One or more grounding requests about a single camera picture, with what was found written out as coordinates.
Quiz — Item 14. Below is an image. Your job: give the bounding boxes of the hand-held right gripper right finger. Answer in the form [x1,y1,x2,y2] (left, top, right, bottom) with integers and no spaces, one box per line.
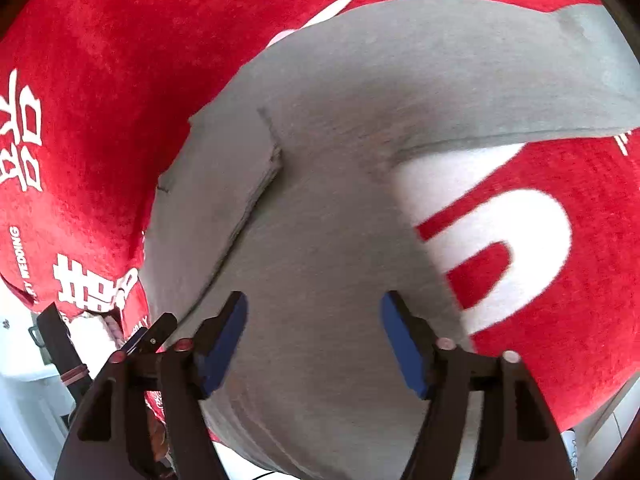
[381,290,577,480]

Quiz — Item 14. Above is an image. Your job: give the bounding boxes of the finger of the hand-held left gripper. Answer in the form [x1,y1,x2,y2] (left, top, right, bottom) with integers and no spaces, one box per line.
[120,312,179,356]

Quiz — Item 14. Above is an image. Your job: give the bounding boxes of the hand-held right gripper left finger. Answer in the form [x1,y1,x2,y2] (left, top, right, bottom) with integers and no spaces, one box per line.
[54,291,249,480]

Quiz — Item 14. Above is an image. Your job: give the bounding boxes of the grey small garment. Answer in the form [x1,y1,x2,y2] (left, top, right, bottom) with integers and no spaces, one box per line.
[141,0,640,480]

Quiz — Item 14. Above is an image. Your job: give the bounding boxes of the white furniture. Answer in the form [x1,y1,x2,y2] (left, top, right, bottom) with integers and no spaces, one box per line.
[0,280,76,461]

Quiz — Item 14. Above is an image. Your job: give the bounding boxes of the white shoe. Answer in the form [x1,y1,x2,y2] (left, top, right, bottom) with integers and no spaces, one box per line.
[561,427,585,477]

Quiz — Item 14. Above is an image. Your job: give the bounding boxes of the red printed blanket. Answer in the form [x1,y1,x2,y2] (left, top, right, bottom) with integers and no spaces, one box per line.
[0,0,640,441]

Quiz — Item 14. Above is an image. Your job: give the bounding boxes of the black strap with red band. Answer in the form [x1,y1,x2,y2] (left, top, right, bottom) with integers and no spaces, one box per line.
[36,302,95,408]

